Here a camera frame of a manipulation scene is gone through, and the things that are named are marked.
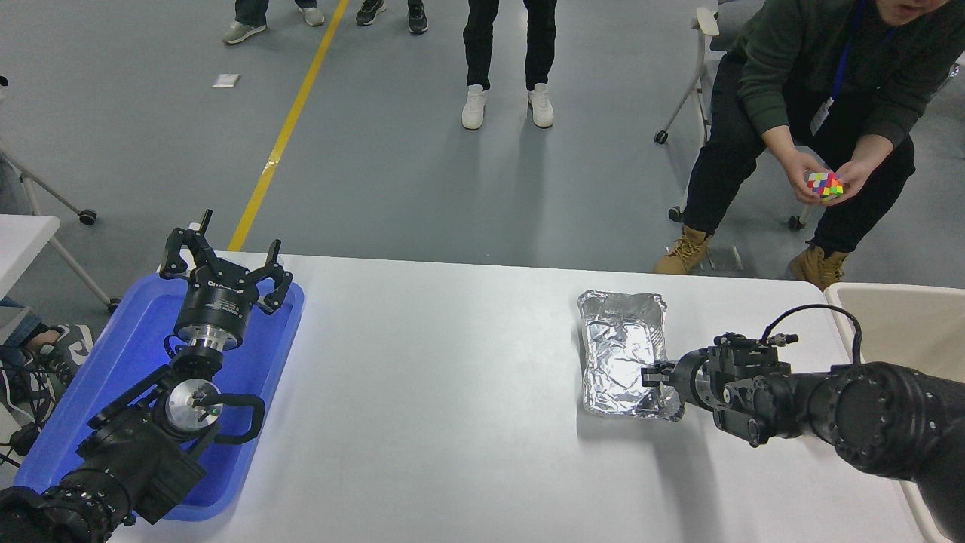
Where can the white paper scrap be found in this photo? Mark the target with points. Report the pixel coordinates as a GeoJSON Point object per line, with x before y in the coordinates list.
{"type": "Point", "coordinates": [226, 80]}

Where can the person with dark shoes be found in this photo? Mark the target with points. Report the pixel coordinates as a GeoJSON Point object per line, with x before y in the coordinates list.
{"type": "Point", "coordinates": [417, 16]}

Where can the seated person's left hand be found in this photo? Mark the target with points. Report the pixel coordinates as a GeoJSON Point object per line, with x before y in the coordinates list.
{"type": "Point", "coordinates": [856, 177]}

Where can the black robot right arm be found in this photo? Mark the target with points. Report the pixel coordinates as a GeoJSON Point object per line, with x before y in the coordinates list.
{"type": "Point", "coordinates": [867, 411]}

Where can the seated person's right hand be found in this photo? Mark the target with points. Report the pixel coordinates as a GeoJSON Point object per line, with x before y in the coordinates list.
{"type": "Point", "coordinates": [798, 170]}

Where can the colourful puzzle cube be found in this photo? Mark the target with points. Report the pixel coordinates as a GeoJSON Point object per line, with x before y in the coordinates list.
{"type": "Point", "coordinates": [825, 185]}

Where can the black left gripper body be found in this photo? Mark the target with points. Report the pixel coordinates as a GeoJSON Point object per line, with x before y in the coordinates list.
{"type": "Point", "coordinates": [217, 305]}

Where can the white side table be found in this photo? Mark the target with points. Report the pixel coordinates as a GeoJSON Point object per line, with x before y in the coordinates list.
{"type": "Point", "coordinates": [22, 241]}

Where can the seated person with boots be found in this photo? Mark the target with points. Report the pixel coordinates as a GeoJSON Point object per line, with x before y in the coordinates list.
{"type": "Point", "coordinates": [791, 60]}

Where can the person with light grey shoes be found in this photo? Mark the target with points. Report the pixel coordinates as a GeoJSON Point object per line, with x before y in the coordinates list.
{"type": "Point", "coordinates": [243, 30]}

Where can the clear plastic piece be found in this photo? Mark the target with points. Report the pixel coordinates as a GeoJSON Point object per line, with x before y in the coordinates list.
{"type": "Point", "coordinates": [725, 259]}

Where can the white wheeled chair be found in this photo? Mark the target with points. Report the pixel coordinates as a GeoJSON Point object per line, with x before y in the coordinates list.
{"type": "Point", "coordinates": [705, 45]}

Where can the grey wheeled metal frame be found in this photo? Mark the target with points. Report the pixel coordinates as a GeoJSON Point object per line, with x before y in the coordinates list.
{"type": "Point", "coordinates": [53, 197]}

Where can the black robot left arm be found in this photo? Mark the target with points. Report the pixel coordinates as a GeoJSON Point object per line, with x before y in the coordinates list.
{"type": "Point", "coordinates": [136, 452]}

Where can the blue plastic tray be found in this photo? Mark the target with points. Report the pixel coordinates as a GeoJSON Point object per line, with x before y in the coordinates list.
{"type": "Point", "coordinates": [128, 354]}

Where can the large pale bin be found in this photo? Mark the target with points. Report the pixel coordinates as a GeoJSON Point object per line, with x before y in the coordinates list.
{"type": "Point", "coordinates": [905, 324]}

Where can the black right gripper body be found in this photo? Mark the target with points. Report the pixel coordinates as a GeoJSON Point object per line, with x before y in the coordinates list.
{"type": "Point", "coordinates": [687, 377]}

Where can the silver foil tray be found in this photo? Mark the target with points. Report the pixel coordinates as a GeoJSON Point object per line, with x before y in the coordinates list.
{"type": "Point", "coordinates": [622, 354]}

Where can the standing person with white shoes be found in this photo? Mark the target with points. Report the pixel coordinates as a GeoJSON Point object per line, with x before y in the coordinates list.
{"type": "Point", "coordinates": [479, 45]}

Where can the person with black-white sneakers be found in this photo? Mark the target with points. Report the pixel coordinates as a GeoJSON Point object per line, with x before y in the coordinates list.
{"type": "Point", "coordinates": [69, 343]}

